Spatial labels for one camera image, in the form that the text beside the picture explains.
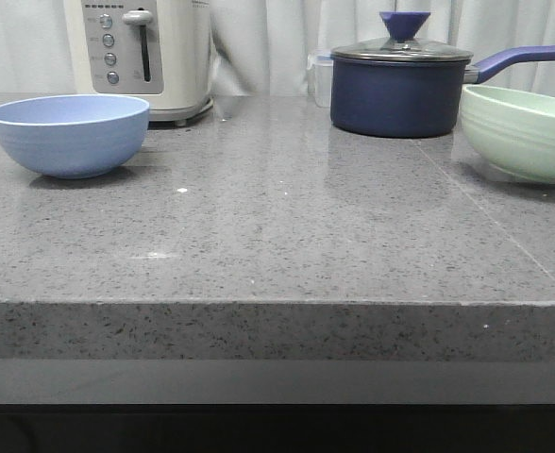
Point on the green bowl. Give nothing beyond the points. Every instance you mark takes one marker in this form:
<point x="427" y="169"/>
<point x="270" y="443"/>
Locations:
<point x="513" y="130"/>

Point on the white curtain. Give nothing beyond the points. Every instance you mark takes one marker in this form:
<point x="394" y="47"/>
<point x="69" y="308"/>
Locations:
<point x="261" y="47"/>

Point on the blue bowl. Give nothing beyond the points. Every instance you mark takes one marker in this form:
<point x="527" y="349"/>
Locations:
<point x="73" y="136"/>

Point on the glass lid blue knob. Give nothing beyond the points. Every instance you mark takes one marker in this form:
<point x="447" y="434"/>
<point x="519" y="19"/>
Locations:
<point x="402" y="45"/>

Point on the cream toaster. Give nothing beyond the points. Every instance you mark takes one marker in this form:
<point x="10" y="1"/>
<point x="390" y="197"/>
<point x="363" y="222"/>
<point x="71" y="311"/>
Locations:
<point x="157" y="50"/>

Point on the clear plastic container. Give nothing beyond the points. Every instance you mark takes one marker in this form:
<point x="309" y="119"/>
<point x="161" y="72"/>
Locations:
<point x="321" y="65"/>

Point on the dark blue saucepan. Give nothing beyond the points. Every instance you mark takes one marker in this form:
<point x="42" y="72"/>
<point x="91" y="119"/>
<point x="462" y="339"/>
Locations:
<point x="412" y="99"/>

